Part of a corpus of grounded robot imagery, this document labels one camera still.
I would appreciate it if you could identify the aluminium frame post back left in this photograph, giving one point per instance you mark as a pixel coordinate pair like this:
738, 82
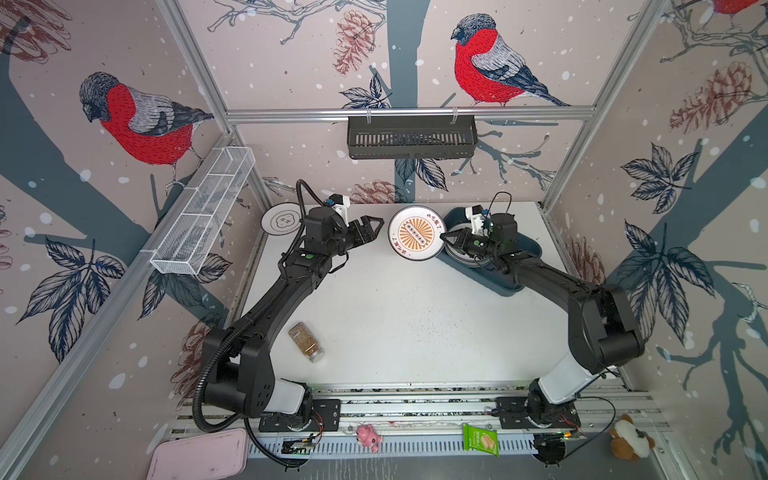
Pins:
175, 19

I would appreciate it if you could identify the pink tray lid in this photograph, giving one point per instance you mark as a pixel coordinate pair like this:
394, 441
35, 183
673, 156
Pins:
211, 456

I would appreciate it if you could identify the sunburst plate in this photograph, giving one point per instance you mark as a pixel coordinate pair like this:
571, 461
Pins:
414, 233

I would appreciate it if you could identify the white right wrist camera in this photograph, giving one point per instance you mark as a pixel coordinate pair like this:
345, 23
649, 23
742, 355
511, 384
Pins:
476, 215

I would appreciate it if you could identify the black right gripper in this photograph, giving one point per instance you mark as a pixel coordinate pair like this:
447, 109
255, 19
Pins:
466, 236

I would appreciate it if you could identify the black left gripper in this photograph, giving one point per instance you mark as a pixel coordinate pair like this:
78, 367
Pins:
365, 228

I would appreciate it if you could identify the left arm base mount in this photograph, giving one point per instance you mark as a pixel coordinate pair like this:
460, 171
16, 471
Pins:
322, 414

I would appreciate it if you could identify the spice jar with granules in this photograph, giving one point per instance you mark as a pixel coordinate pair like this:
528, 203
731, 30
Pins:
306, 342

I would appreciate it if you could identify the green snack packet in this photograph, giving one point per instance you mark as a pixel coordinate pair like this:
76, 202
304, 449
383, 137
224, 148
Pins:
480, 440

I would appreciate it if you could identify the black hanging wire basket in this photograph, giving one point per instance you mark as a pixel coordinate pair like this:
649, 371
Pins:
406, 137

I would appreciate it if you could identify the aluminium frame post back right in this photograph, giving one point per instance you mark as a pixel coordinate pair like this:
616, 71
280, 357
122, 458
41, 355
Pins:
642, 30

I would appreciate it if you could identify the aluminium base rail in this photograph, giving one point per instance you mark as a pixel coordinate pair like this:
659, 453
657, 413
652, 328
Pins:
428, 421

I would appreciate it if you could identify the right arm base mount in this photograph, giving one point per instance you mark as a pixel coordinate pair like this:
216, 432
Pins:
533, 411

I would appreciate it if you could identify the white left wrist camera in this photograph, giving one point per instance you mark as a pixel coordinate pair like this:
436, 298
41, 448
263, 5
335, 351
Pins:
340, 204

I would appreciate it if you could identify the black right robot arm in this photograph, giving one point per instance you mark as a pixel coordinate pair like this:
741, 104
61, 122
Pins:
602, 330

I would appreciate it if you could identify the brown white plush dog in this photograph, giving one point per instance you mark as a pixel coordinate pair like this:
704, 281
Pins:
628, 442

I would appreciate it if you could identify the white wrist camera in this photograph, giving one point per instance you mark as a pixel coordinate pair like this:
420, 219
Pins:
340, 204
476, 215

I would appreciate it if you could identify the aluminium horizontal frame bar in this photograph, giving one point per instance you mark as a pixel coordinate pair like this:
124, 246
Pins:
525, 113

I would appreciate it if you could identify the dark teal plastic bin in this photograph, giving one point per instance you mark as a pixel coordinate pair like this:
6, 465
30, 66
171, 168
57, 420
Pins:
491, 276

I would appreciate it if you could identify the aluminium frame post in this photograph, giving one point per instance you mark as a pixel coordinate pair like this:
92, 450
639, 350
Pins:
175, 19
642, 30

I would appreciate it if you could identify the white clover plate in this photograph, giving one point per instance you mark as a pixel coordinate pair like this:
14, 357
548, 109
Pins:
454, 223
282, 219

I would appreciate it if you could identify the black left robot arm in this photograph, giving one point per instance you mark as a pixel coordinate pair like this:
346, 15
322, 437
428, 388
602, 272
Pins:
237, 379

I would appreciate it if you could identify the pink plush toy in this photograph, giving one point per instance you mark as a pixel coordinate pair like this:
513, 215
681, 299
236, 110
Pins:
368, 437

